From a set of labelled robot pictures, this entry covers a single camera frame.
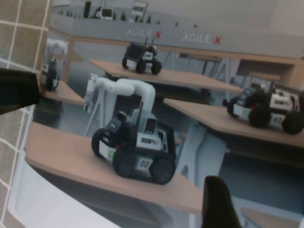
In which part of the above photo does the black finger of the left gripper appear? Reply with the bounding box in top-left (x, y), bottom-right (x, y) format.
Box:
top-left (0, 67), bottom-right (40, 115)

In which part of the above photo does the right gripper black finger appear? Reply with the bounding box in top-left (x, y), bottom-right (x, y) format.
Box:
top-left (201, 175), bottom-right (243, 228)

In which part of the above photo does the AgileX brochure with robot cover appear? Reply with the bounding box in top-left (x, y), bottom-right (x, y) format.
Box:
top-left (4, 0), bottom-right (304, 228)

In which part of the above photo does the checked tablecloth with white grid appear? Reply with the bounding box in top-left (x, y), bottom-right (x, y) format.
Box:
top-left (0, 0), bottom-right (52, 228)

